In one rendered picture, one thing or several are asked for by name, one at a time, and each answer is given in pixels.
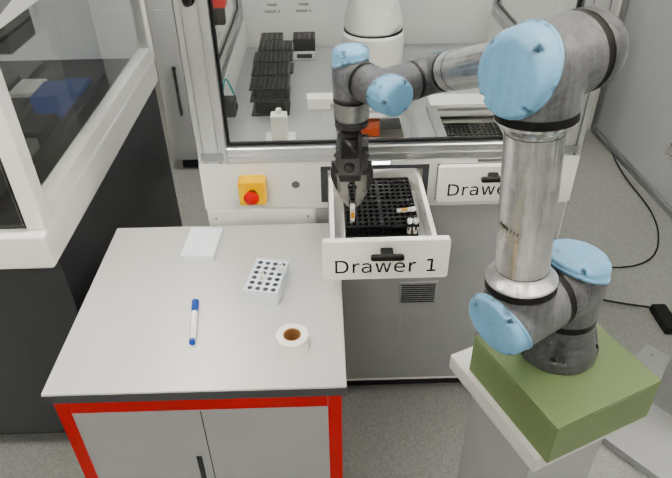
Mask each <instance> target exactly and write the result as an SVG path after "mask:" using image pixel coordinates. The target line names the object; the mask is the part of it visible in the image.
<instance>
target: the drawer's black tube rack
mask: <svg viewBox="0 0 672 478"><path fill-rule="evenodd" d="M383 180H385V181H383ZM388 180H391V181H388ZM394 180H396V181H394ZM405 183H407V184H405ZM371 184H374V185H371ZM371 184H370V187H369V189H368V191H367V193H366V195H365V197H364V199H363V201H362V202H361V204H360V205H359V206H358V207H355V221H354V222H379V221H381V222H383V221H407V219H408V218H409V217H410V218H412V219H414V218H415V217H417V213H416V211H414V212H403V213H397V209H400V208H407V207H412V206H415V205H414V200H413V196H412V192H411V188H410V184H409V179H408V177H393V178H373V179H372V182H371ZM379 184H380V185H379ZM348 189H349V197H350V204H351V203H355V198H356V189H357V186H356V185H355V182H349V185H348ZM409 194H410V195H409ZM410 198H411V199H410ZM411 203H412V204H411ZM343 205H344V221H345V222H350V223H352V221H350V207H348V206H347V205H346V204H345V203H344V202H343ZM414 215H415V216H414ZM417 218H418V217H417ZM395 236H418V230H417V234H413V227H412V229H411V234H407V227H399V228H359V229H346V226H345V237H346V238H355V237H395Z"/></svg>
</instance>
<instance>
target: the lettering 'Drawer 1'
mask: <svg viewBox="0 0 672 478"><path fill-rule="evenodd" d="M430 260H431V265H430V270H426V271H436V269H432V267H433V259H427V261H430ZM339 262H341V263H345V264H346V270H345V271H343V272H337V263H339ZM375 264H376V267H377V270H378V272H381V270H382V267H383V265H384V269H385V272H388V271H389V268H390V265H391V263H389V265H388V268H387V269H386V266H385V263H382V265H381V268H380V270H379V267H378V264H377V263H375ZM397 264H402V265H403V266H397ZM363 265H369V266H370V267H363V268H362V272H363V273H368V272H369V271H370V273H372V266H371V264H369V263H364V264H363ZM348 268H349V266H348V263H347V262H345V261H335V274H337V273H345V272H347V271H348ZM365 268H370V269H369V271H367V272H365V271H364V269H365ZM396 268H405V264H404V263H402V262H398V263H396V264H395V265H394V270H395V271H396V272H404V270H402V271H398V270H397V269H396Z"/></svg>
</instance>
